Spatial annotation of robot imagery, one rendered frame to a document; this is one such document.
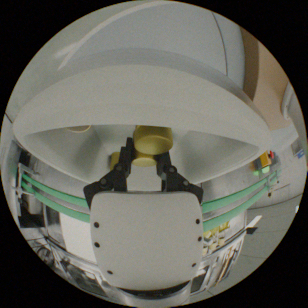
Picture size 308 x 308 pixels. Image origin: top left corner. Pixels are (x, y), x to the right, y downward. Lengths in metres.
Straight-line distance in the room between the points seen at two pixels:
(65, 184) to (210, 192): 0.42
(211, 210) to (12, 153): 0.90
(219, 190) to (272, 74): 0.26
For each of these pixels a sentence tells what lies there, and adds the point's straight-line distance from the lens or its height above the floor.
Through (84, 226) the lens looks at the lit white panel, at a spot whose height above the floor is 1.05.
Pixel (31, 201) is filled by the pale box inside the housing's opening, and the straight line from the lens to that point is 0.98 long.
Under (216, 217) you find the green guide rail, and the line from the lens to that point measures 0.29.
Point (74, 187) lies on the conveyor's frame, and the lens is 0.35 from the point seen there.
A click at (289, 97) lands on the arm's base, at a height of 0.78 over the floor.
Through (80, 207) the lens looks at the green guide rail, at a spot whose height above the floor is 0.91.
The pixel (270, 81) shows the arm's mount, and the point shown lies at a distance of 0.16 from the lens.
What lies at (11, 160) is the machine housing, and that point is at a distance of 0.74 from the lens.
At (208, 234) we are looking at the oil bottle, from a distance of 0.44.
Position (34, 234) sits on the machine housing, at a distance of 0.92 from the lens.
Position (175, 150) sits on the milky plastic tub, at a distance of 0.19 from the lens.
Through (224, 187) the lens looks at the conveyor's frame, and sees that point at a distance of 0.28.
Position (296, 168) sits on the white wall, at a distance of 6.13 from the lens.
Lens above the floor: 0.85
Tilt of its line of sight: 24 degrees down
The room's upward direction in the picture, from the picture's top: 179 degrees clockwise
